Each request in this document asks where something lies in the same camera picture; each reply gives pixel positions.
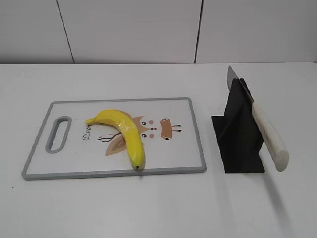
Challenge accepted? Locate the grey-rimmed white cutting board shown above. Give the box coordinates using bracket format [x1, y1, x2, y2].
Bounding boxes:
[21, 97, 206, 180]

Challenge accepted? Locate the black knife stand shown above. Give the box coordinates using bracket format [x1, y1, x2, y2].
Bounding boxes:
[211, 78, 265, 174]

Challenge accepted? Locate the yellow plastic banana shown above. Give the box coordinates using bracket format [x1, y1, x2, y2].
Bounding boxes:
[86, 110, 145, 170]

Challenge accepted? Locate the white-handled kitchen knife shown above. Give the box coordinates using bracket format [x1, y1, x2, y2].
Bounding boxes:
[226, 66, 289, 172]

